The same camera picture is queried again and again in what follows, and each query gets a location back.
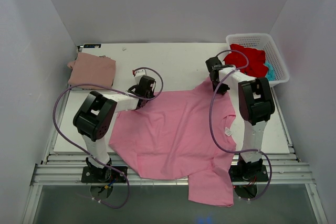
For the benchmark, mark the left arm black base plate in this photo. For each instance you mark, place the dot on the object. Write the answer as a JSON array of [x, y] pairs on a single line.
[[103, 175]]

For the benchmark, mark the folded dusty pink t shirt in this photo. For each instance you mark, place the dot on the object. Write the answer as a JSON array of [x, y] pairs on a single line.
[[87, 68]]

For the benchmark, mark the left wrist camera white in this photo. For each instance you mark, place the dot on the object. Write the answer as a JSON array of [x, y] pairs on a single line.
[[138, 74]]

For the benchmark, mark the teal t shirt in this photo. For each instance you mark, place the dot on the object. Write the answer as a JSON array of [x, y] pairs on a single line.
[[270, 75]]

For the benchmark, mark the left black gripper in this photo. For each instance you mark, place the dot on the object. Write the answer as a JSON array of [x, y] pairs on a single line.
[[150, 95]]

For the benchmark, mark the aluminium rail frame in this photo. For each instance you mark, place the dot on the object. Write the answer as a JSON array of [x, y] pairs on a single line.
[[284, 198]]

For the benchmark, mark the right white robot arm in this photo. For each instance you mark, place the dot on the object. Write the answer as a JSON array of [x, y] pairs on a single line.
[[256, 105]]

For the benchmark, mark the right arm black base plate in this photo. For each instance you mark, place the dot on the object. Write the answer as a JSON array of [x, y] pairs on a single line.
[[250, 171]]

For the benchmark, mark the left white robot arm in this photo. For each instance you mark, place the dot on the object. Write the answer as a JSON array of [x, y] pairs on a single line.
[[95, 115]]

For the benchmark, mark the blue label sticker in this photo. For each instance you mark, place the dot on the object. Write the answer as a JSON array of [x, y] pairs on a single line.
[[93, 46]]

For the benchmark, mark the red t shirt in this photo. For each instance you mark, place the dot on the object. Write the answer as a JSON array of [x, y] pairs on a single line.
[[257, 58]]

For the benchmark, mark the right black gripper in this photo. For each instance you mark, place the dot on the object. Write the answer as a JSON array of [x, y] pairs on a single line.
[[221, 91]]

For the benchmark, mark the white plastic mesh basket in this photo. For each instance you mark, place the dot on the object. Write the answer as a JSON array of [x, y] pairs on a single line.
[[265, 42]]

